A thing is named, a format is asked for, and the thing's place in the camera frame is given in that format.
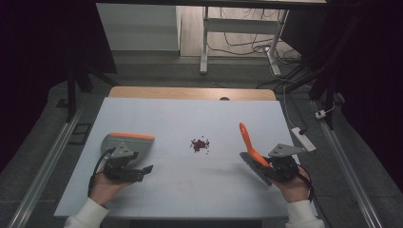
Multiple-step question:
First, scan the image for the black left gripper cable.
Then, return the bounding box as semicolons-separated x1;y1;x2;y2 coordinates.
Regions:
87;147;116;198

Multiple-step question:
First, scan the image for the tangle of black floor cables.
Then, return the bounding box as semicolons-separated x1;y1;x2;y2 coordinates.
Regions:
207;8;303;66

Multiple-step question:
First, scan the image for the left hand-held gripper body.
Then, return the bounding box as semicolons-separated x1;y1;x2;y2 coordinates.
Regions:
103;143;147;183

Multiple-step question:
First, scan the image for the aluminium floor rail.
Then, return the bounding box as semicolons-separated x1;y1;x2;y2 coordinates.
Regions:
311;100;385;228
7;103;86;228

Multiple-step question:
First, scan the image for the white power cable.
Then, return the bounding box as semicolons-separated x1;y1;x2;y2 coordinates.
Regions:
282;85;298;129

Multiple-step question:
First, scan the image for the person's left hand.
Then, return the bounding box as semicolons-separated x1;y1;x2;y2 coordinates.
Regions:
89;171;131;207

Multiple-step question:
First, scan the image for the white power strip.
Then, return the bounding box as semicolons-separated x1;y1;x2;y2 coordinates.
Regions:
291;126;317;153

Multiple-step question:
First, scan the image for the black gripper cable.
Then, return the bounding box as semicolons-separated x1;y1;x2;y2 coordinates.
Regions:
296;163;317;202
87;147;116;198

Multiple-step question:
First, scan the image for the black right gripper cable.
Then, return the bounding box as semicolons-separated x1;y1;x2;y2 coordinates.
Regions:
296;163;317;202

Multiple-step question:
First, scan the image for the orange brush with grey bristles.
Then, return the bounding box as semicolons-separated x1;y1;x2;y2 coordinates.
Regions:
239;122;274;187

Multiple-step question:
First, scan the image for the black floor bracket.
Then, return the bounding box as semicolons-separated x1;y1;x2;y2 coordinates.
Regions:
67;122;93;146

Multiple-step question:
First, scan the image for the grey dustpan with orange edge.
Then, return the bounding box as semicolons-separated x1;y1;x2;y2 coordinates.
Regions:
100;131;156;166

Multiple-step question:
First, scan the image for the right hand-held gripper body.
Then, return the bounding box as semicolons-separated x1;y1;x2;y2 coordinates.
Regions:
267;142;308;183

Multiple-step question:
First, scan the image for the pile of red crumbs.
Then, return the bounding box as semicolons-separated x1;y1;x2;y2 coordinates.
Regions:
189;137;211;155

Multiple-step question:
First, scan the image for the person's right hand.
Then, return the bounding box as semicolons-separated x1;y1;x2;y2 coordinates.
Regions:
271;164;314;204

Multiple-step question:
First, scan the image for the dark curtain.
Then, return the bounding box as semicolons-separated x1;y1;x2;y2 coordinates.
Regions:
279;0;403;186
0;0;118;174

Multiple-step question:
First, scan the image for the black metal stand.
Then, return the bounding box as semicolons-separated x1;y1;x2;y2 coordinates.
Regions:
283;60;338;131
64;61;119;124

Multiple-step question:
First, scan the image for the white cabinet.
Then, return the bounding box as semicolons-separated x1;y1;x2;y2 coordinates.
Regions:
95;3;182;52

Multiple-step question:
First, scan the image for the white desk frame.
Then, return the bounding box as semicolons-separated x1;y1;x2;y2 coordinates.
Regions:
199;6;290;77

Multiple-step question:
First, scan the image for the white table cover board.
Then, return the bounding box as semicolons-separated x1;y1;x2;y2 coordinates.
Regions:
53;97;318;220

